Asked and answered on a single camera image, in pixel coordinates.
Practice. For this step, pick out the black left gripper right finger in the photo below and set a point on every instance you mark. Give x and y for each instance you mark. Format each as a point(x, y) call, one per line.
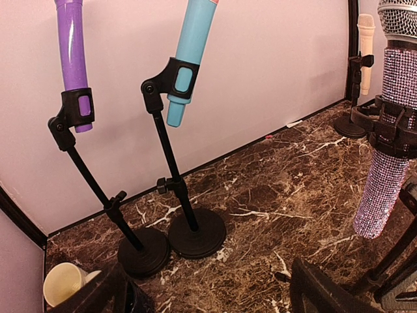
point(313, 291)

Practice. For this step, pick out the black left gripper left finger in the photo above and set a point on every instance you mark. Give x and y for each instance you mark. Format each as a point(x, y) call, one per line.
point(104, 293)

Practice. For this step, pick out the rhinestone silver-head microphone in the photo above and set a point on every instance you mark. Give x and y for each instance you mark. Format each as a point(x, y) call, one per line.
point(393, 134)

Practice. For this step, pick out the black stand holding purple microphone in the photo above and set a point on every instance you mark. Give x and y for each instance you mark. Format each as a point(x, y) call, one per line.
point(142, 252)

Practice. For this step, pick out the black stand holding blue microphone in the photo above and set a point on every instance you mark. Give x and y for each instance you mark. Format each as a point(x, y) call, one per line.
point(196, 233)

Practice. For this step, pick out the black stand holding white microphone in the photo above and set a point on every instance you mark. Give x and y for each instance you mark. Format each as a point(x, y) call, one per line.
point(345, 125)

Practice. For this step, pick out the cream white microphone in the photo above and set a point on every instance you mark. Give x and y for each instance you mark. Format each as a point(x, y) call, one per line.
point(366, 29)

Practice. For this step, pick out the purple microphone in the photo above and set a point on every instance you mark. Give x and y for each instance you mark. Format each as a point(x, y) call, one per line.
point(71, 44)

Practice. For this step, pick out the light blue microphone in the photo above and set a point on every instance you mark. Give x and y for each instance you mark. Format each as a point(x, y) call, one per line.
point(192, 41)

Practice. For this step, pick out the dark blue cup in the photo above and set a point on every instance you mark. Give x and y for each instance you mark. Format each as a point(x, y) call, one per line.
point(137, 301)

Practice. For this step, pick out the white paper cup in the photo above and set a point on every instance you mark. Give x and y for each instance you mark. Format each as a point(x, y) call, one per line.
point(63, 281)

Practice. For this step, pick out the black left corner frame post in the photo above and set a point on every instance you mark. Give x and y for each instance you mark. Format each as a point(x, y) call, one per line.
point(22, 221)

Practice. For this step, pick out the black corner frame post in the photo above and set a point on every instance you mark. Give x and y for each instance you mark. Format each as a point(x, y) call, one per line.
point(353, 47)
point(22, 221)

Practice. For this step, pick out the black right corner frame post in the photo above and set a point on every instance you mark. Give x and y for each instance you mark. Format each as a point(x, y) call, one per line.
point(353, 47)

